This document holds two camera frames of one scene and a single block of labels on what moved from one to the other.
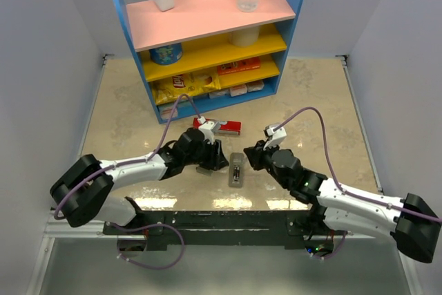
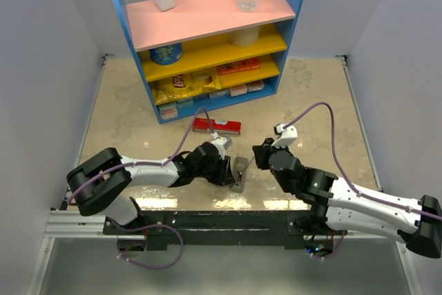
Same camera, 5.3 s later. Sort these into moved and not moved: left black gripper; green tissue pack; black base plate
Moved: left black gripper
Not moved: black base plate; green tissue pack
